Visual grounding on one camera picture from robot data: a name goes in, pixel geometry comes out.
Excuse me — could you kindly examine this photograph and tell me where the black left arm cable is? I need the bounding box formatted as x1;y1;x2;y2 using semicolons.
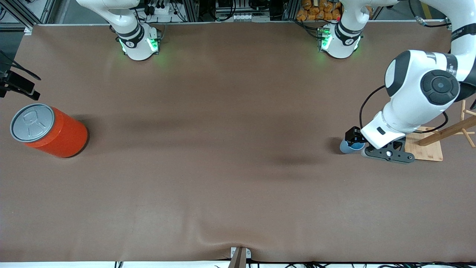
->
359;85;449;134

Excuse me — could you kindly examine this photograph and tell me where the light blue plastic cup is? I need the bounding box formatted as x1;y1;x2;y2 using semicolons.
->
340;137;367;154

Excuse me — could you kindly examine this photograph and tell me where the white power strip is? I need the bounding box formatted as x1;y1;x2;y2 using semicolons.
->
146;0;176;16

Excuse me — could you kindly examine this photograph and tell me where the metal table edge clamp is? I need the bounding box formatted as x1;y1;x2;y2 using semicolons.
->
228;246;252;268

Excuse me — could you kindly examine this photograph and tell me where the arm base controller box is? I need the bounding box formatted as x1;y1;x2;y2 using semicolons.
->
317;27;332;52
148;30;162;53

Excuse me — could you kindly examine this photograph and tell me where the brown table cover sheet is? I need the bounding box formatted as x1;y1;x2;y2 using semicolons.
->
0;20;476;263

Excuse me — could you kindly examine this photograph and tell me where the wooden cup rack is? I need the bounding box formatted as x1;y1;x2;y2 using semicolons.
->
405;100;476;162

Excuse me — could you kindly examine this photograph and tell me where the bag of orange snacks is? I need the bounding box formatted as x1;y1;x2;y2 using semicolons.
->
297;0;342;22

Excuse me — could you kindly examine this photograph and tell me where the orange can with silver lid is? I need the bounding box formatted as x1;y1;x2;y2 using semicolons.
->
10;103;89;159

